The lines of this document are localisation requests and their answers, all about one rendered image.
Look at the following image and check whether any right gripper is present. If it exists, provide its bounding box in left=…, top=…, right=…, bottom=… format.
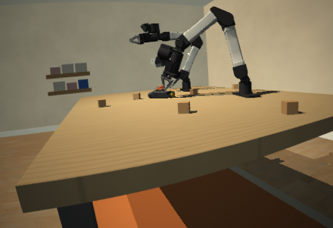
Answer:
left=129, top=33, right=151, bottom=45

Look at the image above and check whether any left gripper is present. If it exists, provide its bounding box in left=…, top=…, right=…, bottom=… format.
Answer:
left=160, top=63, right=181, bottom=91

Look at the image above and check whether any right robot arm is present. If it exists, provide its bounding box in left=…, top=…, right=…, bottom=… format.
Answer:
left=141, top=23, right=203, bottom=92

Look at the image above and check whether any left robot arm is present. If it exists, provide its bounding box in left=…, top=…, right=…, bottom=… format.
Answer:
left=155, top=6, right=261, bottom=98

